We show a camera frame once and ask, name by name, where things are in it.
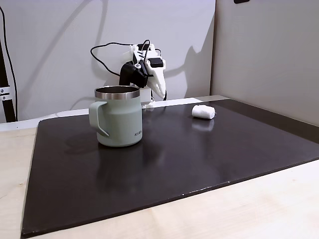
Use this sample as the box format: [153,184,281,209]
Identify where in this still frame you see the white pole clamp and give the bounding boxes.
[0,86,11,102]

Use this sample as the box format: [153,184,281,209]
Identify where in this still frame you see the black stand pole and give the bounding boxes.
[0,37,17,123]

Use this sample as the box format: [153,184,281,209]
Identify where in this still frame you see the pale green steel-rimmed mug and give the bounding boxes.
[89,85,144,147]

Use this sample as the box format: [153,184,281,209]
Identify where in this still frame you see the black camera cable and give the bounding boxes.
[90,39,153,78]

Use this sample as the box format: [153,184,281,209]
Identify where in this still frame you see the black camera box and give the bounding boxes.
[119,59,150,89]

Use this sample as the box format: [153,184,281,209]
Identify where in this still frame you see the white gauze roll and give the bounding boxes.
[191,105,216,120]

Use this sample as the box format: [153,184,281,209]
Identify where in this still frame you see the black table mat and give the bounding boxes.
[20,98,319,239]

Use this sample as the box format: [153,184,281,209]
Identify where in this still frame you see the black hanging cable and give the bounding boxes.
[0,4,19,121]

